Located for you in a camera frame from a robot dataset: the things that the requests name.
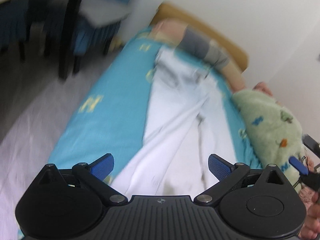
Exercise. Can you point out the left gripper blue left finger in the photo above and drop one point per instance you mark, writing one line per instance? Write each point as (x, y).
(93, 175)

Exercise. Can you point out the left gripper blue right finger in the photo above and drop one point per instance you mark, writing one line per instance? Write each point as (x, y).
(230, 178)

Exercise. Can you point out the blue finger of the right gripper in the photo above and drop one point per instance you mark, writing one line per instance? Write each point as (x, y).
(303, 170)

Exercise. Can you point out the white zip-up garment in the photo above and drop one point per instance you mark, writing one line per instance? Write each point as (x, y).
(186, 123)

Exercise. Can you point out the person's right hand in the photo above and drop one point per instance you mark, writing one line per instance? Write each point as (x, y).
(310, 229)

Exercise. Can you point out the light green fleece blanket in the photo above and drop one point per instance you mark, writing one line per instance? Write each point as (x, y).
(274, 133)

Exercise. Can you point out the turquoise patterned bed sheet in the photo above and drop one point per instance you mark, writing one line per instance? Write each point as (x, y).
(112, 119)

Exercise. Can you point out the striped pastel pillow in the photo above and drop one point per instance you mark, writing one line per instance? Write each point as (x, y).
(183, 36)

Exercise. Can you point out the blue covered chair right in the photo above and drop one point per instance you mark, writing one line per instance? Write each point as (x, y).
(87, 23)

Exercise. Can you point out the blue covered chair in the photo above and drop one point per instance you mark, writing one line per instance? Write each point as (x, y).
(87, 23)
(14, 25)

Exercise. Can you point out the grey folded cloth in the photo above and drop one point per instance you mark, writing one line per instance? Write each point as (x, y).
(101, 13)

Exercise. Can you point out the mustard yellow headboard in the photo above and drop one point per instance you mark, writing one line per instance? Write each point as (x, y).
(169, 10)

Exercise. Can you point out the blue covered chair left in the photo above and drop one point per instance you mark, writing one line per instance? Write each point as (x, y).
(14, 25)

